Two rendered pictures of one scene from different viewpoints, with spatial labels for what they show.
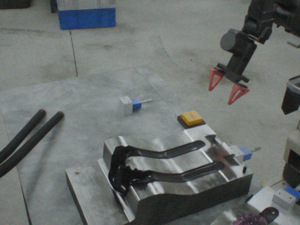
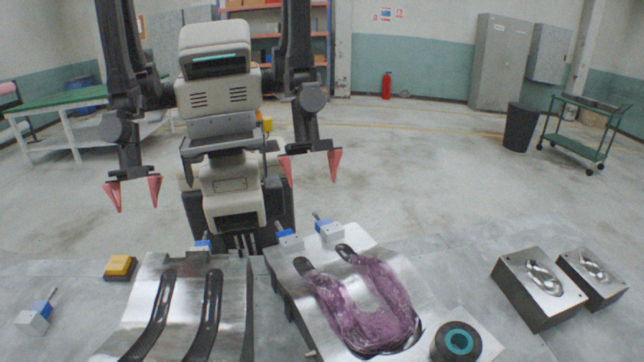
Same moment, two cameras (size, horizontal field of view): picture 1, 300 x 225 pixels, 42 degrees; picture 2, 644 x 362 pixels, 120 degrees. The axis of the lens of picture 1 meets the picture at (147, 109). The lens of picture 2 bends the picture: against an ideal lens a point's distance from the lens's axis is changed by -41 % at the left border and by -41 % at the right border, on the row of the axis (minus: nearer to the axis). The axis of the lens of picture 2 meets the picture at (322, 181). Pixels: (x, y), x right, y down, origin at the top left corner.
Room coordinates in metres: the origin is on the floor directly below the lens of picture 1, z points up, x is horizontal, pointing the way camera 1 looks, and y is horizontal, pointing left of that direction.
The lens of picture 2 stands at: (0.55, 0.08, 1.34)
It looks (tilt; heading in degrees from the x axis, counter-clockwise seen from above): 30 degrees down; 288
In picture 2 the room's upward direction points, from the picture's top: straight up
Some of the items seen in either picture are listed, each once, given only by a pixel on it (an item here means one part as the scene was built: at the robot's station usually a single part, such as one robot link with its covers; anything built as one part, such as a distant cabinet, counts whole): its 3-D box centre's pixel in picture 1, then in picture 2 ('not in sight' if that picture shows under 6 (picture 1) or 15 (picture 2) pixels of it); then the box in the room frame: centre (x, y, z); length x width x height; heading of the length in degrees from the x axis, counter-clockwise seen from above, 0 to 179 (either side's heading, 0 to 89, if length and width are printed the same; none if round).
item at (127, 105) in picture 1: (136, 103); (42, 307); (1.29, 0.04, 0.83); 0.13 x 0.05 x 0.05; 117
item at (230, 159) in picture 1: (232, 164); (219, 262); (0.90, -0.27, 0.87); 0.05 x 0.05 x 0.04; 26
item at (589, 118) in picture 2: not in sight; (592, 116); (-4.17, -6.78, 0.20); 0.63 x 0.44 x 0.40; 14
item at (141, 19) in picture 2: not in sight; (129, 29); (6.44, -4.35, 1.80); 0.90 x 0.03 x 0.60; 14
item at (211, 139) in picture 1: (213, 143); (177, 263); (1.00, -0.22, 0.87); 0.05 x 0.05 x 0.04; 26
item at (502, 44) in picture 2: not in sight; (499, 65); (-1.25, -5.99, 0.98); 1.00 x 0.47 x 1.95; 14
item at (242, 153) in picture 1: (245, 152); (203, 246); (1.01, -0.34, 0.83); 0.13 x 0.05 x 0.05; 118
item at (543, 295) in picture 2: not in sight; (537, 286); (0.14, -0.42, 0.84); 0.20 x 0.15 x 0.07; 116
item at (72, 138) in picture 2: not in sight; (89, 118); (4.77, -2.04, 0.51); 2.40 x 1.13 x 1.02; 18
